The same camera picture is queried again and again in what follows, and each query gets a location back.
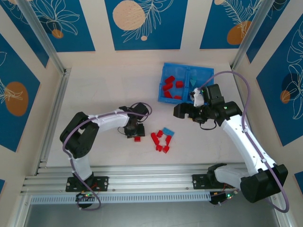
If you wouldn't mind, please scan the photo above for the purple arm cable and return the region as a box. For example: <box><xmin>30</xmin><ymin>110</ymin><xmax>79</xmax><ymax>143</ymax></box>
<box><xmin>200</xmin><ymin>70</ymin><xmax>290</xmax><ymax>212</ymax></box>
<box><xmin>62</xmin><ymin>102</ymin><xmax>152</xmax><ymax>211</ymax></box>

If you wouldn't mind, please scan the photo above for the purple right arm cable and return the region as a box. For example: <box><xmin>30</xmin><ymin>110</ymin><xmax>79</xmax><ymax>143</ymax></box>
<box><xmin>200</xmin><ymin>70</ymin><xmax>290</xmax><ymax>212</ymax></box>

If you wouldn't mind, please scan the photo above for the blue plastic bin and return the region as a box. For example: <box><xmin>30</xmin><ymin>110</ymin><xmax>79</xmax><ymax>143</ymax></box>
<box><xmin>158</xmin><ymin>62</ymin><xmax>190</xmax><ymax>104</ymax></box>
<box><xmin>186</xmin><ymin>65</ymin><xmax>215</xmax><ymax>105</ymax></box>

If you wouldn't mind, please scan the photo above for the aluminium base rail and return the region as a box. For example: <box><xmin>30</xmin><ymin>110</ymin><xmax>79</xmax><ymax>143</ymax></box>
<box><xmin>20</xmin><ymin>164</ymin><xmax>282</xmax><ymax>196</ymax></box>

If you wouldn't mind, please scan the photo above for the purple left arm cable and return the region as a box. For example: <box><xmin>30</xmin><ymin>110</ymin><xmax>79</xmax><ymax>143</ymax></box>
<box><xmin>62</xmin><ymin>102</ymin><xmax>152</xmax><ymax>211</ymax></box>

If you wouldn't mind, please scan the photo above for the grey slotted cable duct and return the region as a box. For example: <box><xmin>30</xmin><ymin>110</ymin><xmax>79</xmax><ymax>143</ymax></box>
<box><xmin>30</xmin><ymin>192</ymin><xmax>211</xmax><ymax>204</ymax></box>

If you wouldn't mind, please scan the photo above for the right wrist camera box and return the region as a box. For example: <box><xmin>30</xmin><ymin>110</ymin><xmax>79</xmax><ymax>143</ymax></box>
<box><xmin>191</xmin><ymin>87</ymin><xmax>204</xmax><ymax>107</ymax></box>

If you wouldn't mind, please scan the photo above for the aluminium frame post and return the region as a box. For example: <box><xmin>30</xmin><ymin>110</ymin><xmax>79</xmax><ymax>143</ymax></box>
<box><xmin>231</xmin><ymin>0</ymin><xmax>277</xmax><ymax>71</ymax></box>
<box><xmin>17</xmin><ymin>0</ymin><xmax>67</xmax><ymax>74</ymax></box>

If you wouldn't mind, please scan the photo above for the small circuit board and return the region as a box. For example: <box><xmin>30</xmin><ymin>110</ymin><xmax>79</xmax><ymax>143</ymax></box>
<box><xmin>75</xmin><ymin>192</ymin><xmax>98</xmax><ymax>203</ymax></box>
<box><xmin>210</xmin><ymin>191</ymin><xmax>239</xmax><ymax>206</ymax></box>

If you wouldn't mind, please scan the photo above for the aluminium side rail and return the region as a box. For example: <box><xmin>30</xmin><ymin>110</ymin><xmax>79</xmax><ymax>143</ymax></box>
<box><xmin>231</xmin><ymin>67</ymin><xmax>266</xmax><ymax>171</ymax></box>
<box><xmin>35</xmin><ymin>68</ymin><xmax>71</xmax><ymax>175</ymax></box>

